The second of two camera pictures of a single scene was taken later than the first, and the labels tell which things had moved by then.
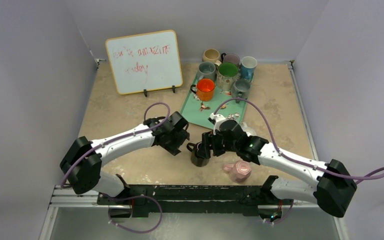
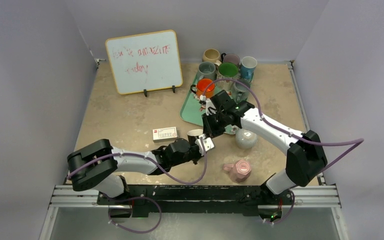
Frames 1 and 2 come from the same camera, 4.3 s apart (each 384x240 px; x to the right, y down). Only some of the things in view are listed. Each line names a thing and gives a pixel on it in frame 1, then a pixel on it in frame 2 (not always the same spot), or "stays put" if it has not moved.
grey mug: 206,70 stays put
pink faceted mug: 239,172 stays put
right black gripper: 208,145 → 211,126
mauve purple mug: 232,58 stays put
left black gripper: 174,147 → 198,155
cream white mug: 227,75 stays put
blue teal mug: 248,64 stays put
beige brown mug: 211,55 stays put
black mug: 198,161 → 192,135
